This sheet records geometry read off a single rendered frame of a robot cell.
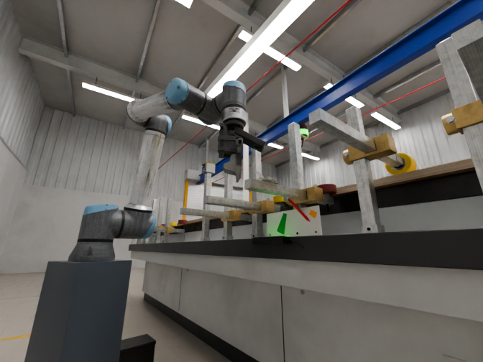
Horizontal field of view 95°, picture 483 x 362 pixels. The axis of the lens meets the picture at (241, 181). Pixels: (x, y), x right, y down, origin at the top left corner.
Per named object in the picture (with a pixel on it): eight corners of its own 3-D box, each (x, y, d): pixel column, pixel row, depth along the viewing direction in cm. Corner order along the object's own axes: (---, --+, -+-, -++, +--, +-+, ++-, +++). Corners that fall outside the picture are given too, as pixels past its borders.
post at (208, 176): (203, 240, 137) (206, 172, 150) (200, 240, 141) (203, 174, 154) (209, 240, 140) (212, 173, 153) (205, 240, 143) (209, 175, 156)
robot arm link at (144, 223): (111, 235, 123) (141, 109, 133) (143, 236, 135) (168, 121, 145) (120, 241, 112) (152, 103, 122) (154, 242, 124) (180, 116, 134)
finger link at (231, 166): (223, 182, 73) (223, 156, 76) (241, 182, 73) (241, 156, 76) (222, 179, 70) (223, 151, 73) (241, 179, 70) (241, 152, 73)
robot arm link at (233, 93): (233, 98, 91) (251, 85, 84) (233, 124, 88) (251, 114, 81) (215, 86, 85) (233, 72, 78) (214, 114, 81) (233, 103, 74)
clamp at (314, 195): (315, 200, 77) (314, 185, 78) (286, 205, 87) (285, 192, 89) (325, 202, 80) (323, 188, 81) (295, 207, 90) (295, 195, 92)
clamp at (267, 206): (265, 210, 95) (264, 199, 97) (246, 214, 106) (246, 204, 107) (275, 212, 99) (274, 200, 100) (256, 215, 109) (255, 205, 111)
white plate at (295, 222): (320, 235, 72) (318, 205, 75) (267, 238, 92) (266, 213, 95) (322, 235, 73) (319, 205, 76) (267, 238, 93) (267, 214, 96)
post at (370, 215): (382, 259, 58) (355, 103, 72) (368, 258, 61) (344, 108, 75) (387, 258, 60) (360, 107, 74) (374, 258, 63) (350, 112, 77)
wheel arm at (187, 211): (182, 215, 102) (182, 206, 103) (179, 216, 105) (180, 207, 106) (254, 221, 127) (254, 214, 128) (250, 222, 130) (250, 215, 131)
